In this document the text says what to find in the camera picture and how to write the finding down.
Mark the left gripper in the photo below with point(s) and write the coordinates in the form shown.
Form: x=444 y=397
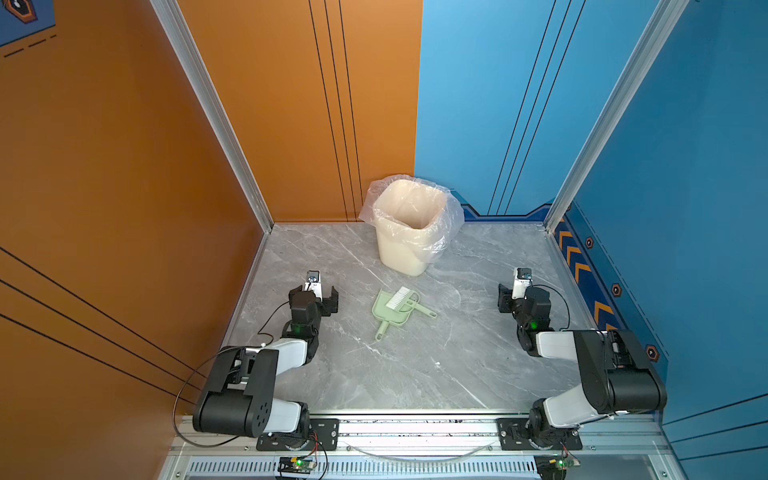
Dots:
x=328 y=305

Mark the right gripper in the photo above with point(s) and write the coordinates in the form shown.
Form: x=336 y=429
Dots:
x=504 y=300

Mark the green plastic dustpan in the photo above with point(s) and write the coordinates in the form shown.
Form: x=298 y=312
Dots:
x=385 y=316

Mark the green hand brush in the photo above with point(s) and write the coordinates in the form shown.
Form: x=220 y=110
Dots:
x=406 y=300

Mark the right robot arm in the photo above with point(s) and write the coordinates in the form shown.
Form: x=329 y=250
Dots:
x=616 y=376

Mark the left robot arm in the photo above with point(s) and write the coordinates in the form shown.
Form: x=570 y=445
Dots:
x=238 y=398

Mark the cream plastic trash bin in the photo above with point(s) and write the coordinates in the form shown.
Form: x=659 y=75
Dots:
x=412 y=224

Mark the clear plastic bin liner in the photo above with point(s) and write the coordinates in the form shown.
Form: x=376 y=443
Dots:
x=454 y=206

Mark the right circuit board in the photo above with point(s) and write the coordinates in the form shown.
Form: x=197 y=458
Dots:
x=555 y=468

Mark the left green circuit board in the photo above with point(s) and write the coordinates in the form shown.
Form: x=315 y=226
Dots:
x=296 y=466

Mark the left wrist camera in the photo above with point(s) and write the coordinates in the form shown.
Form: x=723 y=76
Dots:
x=313 y=283

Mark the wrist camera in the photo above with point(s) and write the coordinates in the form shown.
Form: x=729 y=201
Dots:
x=522 y=281
x=313 y=283

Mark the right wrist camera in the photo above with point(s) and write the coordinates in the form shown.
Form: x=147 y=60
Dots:
x=522 y=281

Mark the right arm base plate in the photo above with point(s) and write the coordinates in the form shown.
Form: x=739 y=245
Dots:
x=517 y=434

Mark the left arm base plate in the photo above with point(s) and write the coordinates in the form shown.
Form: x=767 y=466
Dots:
x=322 y=430

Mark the aluminium front rail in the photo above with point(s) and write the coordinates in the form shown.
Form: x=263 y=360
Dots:
x=431 y=445

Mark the left aluminium corner post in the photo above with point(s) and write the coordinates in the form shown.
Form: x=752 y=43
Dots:
x=176 y=29

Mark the aluminium corner post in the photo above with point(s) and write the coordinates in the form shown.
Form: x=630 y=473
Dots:
x=176 y=29
x=653 y=38

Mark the right aluminium corner post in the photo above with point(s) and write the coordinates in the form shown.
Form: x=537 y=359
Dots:
x=653 y=38

